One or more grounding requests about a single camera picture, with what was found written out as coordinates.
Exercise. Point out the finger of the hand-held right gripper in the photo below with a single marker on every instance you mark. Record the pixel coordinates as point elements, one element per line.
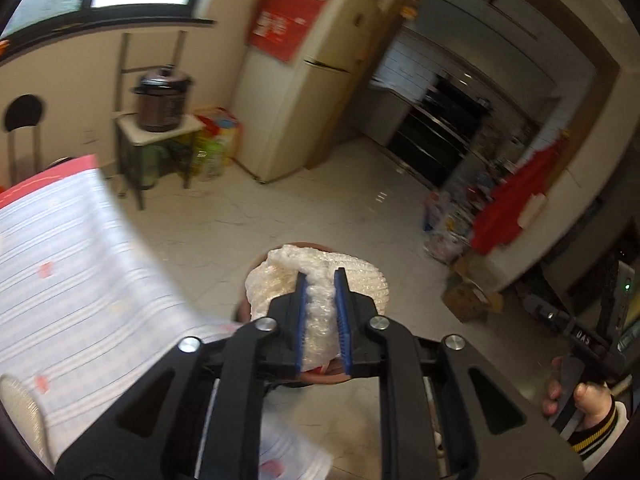
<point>545,312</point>

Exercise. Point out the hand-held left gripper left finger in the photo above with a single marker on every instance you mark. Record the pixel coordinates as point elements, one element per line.
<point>301,325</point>

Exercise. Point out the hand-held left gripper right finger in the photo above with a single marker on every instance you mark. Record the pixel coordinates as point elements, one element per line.
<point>344,325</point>

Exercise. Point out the clear bubble wrap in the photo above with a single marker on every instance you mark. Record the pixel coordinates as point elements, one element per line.
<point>280,280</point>

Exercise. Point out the person's right forearm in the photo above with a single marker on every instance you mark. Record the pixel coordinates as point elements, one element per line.
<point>600,435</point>

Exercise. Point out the person's right hand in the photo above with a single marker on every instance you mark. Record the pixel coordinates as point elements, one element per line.
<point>592,400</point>

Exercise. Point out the brown cardboard box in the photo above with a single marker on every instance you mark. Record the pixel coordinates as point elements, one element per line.
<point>470,295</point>

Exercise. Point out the red hanging garment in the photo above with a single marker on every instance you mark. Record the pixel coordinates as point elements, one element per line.
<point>510,200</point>

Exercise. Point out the white printed plastic bags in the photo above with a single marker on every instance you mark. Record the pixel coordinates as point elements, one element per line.
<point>445,235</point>

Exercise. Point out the green white plastic bag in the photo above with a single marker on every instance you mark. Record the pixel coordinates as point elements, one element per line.
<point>207,160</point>

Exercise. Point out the cream refrigerator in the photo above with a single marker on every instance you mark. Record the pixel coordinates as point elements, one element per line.
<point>300,125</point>

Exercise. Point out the black built-in stove oven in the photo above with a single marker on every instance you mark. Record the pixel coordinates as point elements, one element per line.
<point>435,130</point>

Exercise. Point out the grey kitchen cabinet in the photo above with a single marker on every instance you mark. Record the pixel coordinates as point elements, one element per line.
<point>382,115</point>

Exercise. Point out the checked plastic tablecloth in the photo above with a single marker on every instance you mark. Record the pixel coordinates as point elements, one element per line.
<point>75,270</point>

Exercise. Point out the dark electric pressure cooker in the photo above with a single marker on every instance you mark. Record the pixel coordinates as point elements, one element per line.
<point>160,105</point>

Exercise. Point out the white foam mesh wrap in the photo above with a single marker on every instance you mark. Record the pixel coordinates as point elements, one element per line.
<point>20,410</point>

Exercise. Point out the red printed cloth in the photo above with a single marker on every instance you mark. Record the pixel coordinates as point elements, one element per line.
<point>285,20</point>

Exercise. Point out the black round-back chair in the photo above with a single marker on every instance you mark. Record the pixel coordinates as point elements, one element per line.
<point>22,112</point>

